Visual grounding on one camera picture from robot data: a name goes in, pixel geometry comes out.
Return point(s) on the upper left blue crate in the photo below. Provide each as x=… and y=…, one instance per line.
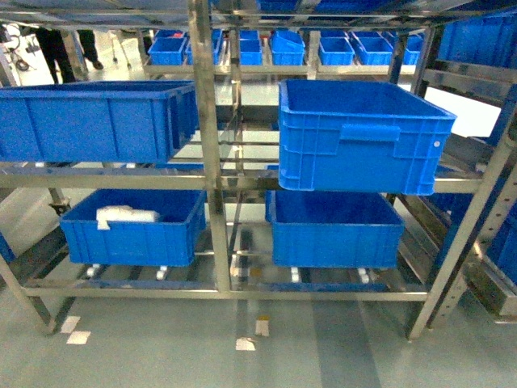
x=116, y=121

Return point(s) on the stainless steel flow rack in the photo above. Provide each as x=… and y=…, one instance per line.
x=241, y=54

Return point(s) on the large blue target crate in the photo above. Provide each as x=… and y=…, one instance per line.
x=359, y=136

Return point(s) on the lower left blue crate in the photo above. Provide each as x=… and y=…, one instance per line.
x=169, y=240

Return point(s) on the person legs in black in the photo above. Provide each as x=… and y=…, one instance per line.
x=54, y=52

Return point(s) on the lower right rack crate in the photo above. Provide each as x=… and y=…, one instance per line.
x=333, y=229

